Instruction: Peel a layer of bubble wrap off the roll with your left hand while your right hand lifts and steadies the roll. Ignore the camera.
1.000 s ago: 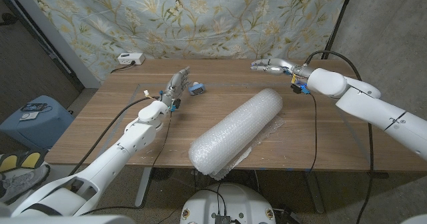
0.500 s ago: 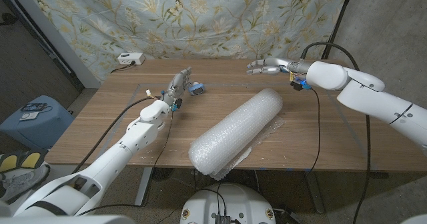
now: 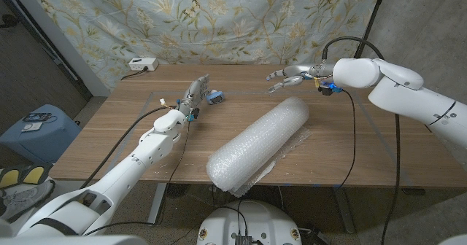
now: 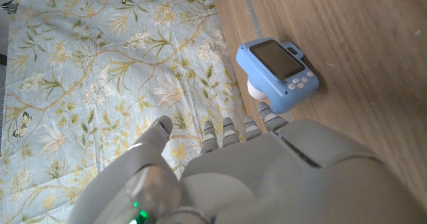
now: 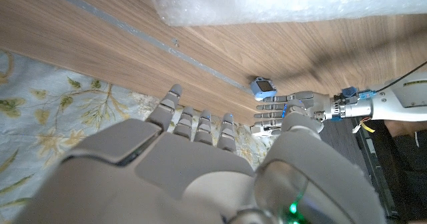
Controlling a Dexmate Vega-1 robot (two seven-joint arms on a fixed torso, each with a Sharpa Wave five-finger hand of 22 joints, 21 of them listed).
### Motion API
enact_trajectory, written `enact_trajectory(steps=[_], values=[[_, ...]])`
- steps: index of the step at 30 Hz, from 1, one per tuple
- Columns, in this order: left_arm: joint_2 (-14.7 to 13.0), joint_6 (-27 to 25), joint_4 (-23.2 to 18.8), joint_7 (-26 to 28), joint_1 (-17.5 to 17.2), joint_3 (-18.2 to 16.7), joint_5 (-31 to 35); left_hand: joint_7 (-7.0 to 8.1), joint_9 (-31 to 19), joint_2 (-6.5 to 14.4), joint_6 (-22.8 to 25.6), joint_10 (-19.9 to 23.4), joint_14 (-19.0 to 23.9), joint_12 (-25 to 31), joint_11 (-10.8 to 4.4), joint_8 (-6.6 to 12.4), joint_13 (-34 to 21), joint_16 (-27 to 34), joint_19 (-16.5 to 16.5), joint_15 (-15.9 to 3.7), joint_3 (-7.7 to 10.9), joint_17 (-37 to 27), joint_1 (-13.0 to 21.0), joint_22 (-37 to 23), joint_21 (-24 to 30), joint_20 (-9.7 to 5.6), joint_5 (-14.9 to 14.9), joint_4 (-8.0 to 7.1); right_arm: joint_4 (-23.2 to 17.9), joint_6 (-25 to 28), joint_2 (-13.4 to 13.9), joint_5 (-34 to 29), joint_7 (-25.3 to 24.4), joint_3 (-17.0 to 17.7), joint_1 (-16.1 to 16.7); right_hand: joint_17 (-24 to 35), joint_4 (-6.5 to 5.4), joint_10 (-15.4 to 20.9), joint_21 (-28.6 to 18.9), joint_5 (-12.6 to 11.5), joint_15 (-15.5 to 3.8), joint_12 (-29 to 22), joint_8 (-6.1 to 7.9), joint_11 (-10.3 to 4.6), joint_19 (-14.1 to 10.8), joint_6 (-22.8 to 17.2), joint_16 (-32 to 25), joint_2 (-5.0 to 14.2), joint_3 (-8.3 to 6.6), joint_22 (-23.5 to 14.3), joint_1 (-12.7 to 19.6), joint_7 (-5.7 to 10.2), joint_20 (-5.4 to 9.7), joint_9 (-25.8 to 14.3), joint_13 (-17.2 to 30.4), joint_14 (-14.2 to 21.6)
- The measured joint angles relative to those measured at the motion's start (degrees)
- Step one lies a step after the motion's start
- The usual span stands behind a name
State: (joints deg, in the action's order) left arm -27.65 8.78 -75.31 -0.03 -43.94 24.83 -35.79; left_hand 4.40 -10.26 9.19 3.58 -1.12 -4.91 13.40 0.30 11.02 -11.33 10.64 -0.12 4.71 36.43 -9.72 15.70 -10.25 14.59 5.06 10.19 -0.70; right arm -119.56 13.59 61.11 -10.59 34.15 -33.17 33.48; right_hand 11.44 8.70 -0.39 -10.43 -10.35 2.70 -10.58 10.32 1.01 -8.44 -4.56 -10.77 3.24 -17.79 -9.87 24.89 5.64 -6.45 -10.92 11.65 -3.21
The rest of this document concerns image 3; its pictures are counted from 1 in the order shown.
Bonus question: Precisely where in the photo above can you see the floral printed backdrop cloth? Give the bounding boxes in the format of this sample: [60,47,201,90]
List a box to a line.
[23,0,384,91]

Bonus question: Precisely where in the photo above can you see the white robot torso base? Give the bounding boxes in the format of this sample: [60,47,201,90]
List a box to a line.
[196,200,303,245]

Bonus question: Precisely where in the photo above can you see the grey sneaker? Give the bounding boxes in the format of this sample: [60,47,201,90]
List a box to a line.
[0,179,55,222]

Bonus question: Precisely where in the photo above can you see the white power strip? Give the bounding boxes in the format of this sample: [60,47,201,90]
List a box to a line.
[128,58,160,72]

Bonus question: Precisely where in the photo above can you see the grey wall post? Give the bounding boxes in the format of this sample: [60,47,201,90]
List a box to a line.
[5,0,112,98]

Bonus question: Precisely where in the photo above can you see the bubble wrap roll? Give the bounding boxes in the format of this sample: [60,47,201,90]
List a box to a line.
[206,96,313,198]

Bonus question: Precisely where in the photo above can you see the black torso cable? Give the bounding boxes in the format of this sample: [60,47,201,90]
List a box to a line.
[217,200,250,237]

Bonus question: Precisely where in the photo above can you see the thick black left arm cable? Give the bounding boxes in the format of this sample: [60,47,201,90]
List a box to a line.
[78,106,180,190]

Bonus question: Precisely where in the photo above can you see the yellow and black shoe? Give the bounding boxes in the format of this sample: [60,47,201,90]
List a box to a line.
[0,168,22,190]
[20,163,54,186]

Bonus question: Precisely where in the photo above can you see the grey table leg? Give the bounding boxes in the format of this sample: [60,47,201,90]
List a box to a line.
[333,186,355,234]

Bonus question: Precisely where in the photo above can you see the black phone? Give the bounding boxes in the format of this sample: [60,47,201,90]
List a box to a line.
[22,112,53,123]

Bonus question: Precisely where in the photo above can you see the white table leg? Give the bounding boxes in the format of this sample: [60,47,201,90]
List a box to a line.
[147,182,168,227]

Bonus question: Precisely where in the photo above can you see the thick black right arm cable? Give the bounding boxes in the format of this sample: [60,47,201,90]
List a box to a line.
[320,36,401,245]

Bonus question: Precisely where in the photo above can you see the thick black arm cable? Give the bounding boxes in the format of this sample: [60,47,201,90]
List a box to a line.
[78,106,180,190]
[320,36,401,245]

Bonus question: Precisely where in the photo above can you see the small white flat device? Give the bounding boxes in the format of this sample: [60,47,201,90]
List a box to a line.
[20,122,43,133]

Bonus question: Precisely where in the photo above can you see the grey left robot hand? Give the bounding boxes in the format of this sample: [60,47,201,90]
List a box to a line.
[177,73,212,117]

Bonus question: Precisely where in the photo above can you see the black backdrop stand pole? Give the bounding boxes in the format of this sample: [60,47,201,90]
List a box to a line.
[352,0,388,59]

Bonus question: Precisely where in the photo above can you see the black power strip cord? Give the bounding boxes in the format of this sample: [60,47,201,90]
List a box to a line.
[120,66,149,81]

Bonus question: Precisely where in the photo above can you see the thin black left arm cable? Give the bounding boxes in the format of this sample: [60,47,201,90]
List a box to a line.
[83,119,193,236]

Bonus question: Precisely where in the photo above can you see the small blue toy camera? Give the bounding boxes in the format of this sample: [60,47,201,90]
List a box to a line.
[206,90,225,105]

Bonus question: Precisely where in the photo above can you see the blue hard case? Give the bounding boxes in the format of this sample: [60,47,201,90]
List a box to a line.
[0,104,82,165]

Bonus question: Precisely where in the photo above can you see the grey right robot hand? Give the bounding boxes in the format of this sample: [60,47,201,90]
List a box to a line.
[266,63,335,93]

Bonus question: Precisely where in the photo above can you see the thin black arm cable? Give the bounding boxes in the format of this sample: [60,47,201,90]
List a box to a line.
[83,119,193,236]
[333,89,358,191]

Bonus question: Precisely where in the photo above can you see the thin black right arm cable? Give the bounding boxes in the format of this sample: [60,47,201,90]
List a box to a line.
[333,89,358,191]

